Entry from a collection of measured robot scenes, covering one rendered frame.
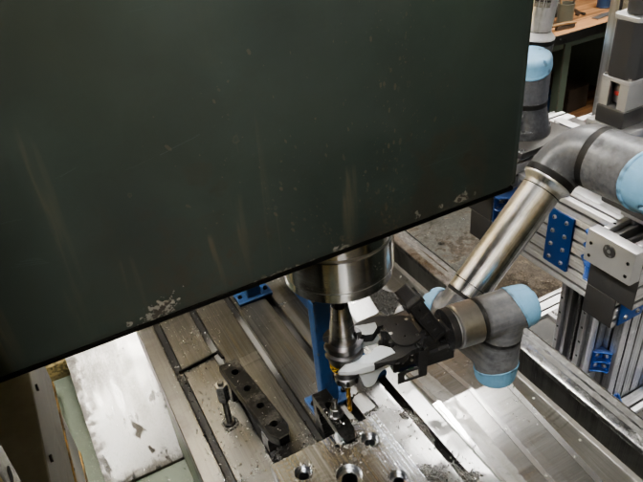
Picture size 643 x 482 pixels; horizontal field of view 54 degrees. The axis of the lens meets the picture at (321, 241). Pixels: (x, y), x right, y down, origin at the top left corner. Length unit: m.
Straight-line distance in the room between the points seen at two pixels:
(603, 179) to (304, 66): 0.70
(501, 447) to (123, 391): 0.99
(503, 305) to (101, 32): 0.77
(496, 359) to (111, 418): 1.08
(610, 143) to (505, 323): 0.36
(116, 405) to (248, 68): 1.38
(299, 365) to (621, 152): 0.84
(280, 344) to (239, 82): 1.09
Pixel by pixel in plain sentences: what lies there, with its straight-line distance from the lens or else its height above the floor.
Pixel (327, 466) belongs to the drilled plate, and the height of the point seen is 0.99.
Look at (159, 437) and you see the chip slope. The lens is 1.80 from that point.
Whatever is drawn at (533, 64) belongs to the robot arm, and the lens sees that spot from 1.87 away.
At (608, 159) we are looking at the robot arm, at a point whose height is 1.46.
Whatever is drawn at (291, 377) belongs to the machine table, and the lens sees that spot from 1.52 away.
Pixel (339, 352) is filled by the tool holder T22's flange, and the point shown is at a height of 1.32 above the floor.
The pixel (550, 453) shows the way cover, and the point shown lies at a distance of 1.63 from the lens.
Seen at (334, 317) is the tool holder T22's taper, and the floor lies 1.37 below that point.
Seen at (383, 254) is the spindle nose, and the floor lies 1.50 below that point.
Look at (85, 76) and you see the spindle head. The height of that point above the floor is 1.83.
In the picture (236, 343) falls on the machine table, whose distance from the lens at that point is 1.62.
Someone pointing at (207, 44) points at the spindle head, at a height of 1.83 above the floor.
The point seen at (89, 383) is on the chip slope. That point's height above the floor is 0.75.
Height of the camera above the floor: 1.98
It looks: 34 degrees down
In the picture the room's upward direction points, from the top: 6 degrees counter-clockwise
